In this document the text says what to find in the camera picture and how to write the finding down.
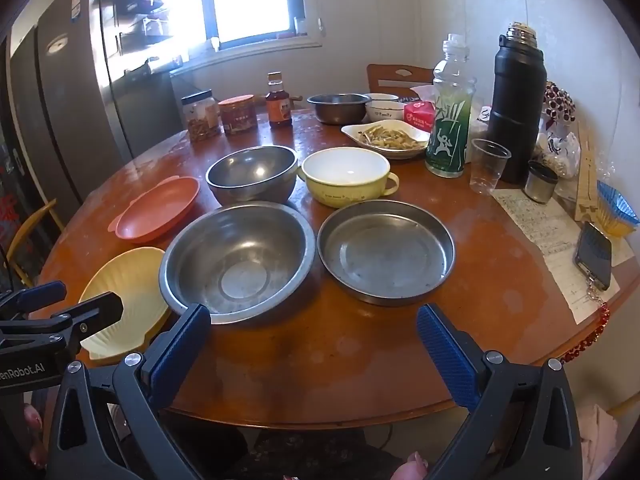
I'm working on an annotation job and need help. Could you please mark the grey refrigerator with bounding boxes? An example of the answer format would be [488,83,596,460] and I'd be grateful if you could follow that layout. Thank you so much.
[10,0,183,206]

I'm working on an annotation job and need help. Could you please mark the medium stainless steel bowl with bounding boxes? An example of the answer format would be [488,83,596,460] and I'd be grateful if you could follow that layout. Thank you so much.
[205,145,300,207]

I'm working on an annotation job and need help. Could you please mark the shallow stainless steel plate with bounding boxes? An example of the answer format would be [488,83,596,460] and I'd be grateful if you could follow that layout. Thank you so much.
[317,200,457,307]

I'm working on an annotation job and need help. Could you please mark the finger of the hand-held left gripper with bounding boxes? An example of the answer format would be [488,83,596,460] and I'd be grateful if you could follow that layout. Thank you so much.
[50,292,125,356]
[0,281,68,314]

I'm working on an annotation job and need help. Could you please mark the pink plastic plate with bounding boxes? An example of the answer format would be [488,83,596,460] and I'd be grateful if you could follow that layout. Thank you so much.
[108,175,201,246]

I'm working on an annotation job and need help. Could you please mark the yellow shell-shaped plate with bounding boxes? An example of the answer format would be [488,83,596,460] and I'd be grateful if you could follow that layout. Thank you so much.
[78,247,173,365]

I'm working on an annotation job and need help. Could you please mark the black thermos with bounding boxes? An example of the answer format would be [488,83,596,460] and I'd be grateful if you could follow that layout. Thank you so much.
[486,22,548,184]

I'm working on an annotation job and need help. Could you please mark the blue paper cupcake liners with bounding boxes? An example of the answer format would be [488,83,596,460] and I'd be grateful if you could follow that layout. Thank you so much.
[595,180,640,238]

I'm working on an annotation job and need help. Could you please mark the red tissue packet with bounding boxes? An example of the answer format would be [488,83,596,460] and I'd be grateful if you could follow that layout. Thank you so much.
[403,85,442,133]

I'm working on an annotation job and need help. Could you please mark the steel thermos cap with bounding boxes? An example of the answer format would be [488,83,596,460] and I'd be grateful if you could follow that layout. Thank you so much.
[524,160,559,204]

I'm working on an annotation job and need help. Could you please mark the wooden sticks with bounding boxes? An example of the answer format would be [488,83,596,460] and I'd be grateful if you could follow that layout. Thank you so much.
[575,120,601,222]

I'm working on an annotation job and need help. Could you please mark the large stainless steel bowl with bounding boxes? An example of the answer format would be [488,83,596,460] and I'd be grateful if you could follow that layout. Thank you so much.
[159,201,317,325]

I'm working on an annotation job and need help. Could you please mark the clear snack jar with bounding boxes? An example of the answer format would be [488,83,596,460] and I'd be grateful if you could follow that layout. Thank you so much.
[181,89,223,143]

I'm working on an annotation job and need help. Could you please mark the red beaded keychain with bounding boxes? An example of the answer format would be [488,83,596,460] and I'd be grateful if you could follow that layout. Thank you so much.
[560,285,612,366]

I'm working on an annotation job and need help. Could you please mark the fridge side rack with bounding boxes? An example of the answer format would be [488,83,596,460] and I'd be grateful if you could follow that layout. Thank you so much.
[100,0,171,57]

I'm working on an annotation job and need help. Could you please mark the person's right hand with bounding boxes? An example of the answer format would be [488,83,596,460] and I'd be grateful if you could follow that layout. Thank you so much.
[392,451,430,480]

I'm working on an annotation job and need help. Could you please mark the brown sauce bottle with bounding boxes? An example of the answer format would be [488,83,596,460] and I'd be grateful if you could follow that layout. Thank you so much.
[265,72,294,129]

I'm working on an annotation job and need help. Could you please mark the yellow chair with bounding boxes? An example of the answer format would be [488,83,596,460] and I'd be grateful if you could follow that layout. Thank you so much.
[5,199,66,288]

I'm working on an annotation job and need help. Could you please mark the clear plastic bag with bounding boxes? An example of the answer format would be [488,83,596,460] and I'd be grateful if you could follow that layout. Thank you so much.
[537,120,583,179]

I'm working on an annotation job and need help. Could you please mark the red jar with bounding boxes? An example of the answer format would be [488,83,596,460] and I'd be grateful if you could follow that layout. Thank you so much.
[218,95,259,136]

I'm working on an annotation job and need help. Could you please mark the pink cloth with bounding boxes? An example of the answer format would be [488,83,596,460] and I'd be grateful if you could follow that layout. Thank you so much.
[582,405,621,480]

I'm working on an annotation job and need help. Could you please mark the small stainless steel bowl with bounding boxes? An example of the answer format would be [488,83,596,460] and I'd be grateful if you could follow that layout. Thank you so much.
[306,93,372,126]

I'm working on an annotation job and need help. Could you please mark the person's left hand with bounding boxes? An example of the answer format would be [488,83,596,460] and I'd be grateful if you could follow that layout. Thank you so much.
[22,402,49,471]

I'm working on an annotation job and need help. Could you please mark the white printed bowl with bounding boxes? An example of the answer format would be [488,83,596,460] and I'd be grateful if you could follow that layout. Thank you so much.
[365,100,407,123]

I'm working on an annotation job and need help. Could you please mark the window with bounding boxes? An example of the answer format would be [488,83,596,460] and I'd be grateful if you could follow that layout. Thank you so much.
[135,0,307,47]

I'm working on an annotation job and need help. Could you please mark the yellow enamel bowl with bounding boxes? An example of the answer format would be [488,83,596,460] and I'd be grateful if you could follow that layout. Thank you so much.
[296,147,401,209]

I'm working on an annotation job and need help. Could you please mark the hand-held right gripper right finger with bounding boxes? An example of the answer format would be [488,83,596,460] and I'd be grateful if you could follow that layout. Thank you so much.
[416,303,584,480]

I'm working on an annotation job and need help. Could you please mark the red beaded ornament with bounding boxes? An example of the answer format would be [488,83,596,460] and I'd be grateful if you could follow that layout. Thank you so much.
[544,80,578,123]

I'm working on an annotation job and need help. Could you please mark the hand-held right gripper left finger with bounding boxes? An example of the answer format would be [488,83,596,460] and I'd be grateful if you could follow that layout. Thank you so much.
[46,303,213,480]

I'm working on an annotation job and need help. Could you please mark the wooden chair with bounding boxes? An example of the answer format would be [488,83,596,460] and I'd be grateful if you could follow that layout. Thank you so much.
[366,63,435,97]

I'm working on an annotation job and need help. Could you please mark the handwritten paper sheet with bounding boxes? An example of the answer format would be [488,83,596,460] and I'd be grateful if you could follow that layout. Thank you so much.
[492,187,623,325]

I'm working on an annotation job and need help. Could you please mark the clear plastic cup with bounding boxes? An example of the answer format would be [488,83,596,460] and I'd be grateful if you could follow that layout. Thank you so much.
[469,138,512,196]

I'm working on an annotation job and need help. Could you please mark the white dish with food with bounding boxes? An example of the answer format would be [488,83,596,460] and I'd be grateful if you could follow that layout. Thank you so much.
[341,121,432,161]

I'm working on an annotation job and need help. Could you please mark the green drink bottle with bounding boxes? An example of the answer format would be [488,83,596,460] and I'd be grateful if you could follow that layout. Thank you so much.
[425,33,477,179]

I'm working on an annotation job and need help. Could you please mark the smartphone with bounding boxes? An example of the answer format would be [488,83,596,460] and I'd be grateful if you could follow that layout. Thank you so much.
[574,221,613,292]

